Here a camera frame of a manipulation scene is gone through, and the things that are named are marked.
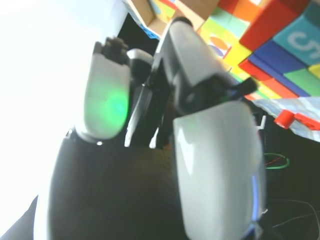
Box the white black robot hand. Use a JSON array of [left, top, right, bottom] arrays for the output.
[[33, 16, 270, 240]]

